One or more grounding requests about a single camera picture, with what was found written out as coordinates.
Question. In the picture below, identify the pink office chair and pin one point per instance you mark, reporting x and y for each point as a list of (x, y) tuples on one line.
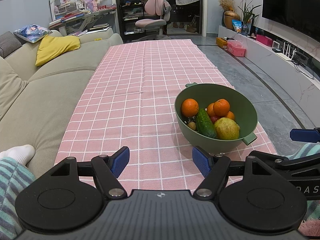
[(152, 12)]

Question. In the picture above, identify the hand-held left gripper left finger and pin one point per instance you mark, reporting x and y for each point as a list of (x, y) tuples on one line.
[(121, 161)]

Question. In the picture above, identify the magenta box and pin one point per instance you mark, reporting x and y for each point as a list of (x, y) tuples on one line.
[(264, 40)]

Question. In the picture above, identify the white study desk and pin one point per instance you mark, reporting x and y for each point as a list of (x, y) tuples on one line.
[(97, 17)]

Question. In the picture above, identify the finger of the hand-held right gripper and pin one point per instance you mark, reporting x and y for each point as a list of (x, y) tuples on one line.
[(277, 166), (305, 135)]

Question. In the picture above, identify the grey houndstooth cushion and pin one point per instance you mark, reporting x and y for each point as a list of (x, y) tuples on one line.
[(8, 45)]

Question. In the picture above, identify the yellow cushion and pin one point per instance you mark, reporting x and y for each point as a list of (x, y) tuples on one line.
[(55, 47)]

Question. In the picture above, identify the blue snack bag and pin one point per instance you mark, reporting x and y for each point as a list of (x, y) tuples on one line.
[(237, 25)]

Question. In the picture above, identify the golden round vase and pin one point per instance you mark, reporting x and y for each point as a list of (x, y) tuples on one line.
[(231, 20)]

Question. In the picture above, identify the pink fluffy cloth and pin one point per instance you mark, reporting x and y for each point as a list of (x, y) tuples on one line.
[(310, 227)]

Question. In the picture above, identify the beige sofa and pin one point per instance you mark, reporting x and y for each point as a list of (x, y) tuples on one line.
[(50, 92)]

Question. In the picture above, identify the white router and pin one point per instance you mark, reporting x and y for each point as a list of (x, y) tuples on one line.
[(287, 55)]

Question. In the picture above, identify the pink checked tablecloth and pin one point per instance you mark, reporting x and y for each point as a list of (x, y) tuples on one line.
[(130, 92)]

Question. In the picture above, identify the person's left leg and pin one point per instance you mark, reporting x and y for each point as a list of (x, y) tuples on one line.
[(10, 187)]

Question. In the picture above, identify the orange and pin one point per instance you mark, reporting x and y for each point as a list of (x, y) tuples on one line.
[(190, 107), (221, 107), (210, 110), (230, 115)]

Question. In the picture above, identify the blue printed cushion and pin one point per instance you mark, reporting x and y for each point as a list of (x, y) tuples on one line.
[(32, 32)]

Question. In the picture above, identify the stack of books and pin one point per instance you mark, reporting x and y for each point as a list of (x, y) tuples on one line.
[(67, 17)]

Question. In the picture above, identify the person's white sock foot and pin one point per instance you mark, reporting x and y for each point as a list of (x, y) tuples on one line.
[(20, 153)]

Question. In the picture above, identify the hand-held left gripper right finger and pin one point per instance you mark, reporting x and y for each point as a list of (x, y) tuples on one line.
[(201, 161)]

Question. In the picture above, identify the green cucumber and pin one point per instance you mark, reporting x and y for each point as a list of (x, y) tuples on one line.
[(205, 123)]

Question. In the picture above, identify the green leafy plant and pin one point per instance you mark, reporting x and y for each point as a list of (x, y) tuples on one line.
[(247, 12)]

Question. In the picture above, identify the orange box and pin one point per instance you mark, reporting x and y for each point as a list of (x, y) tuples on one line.
[(222, 43)]

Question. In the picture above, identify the small white device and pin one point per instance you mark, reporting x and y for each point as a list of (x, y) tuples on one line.
[(276, 44)]

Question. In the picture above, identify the green bowl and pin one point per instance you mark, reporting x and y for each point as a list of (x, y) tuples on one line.
[(225, 90)]

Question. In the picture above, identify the black shelf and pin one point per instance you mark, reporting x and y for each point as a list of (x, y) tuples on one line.
[(131, 10)]

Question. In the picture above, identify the yellow green pear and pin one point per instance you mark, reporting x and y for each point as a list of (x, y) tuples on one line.
[(226, 130)]

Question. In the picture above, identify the pink storage box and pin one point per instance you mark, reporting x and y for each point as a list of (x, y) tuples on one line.
[(236, 48)]

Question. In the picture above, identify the red tomato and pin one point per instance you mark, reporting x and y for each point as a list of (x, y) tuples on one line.
[(214, 119)]

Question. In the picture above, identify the dried flower bunch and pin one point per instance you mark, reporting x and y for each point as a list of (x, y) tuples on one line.
[(226, 3)]

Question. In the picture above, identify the blue glass vase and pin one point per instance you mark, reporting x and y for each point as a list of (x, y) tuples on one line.
[(245, 30)]

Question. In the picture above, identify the white marble television cabinet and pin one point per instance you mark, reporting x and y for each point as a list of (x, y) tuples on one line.
[(275, 80)]

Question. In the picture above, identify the black television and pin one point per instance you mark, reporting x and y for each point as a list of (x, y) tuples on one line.
[(292, 2)]

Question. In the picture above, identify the row of shoes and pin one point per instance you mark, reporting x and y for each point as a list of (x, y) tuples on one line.
[(185, 27)]

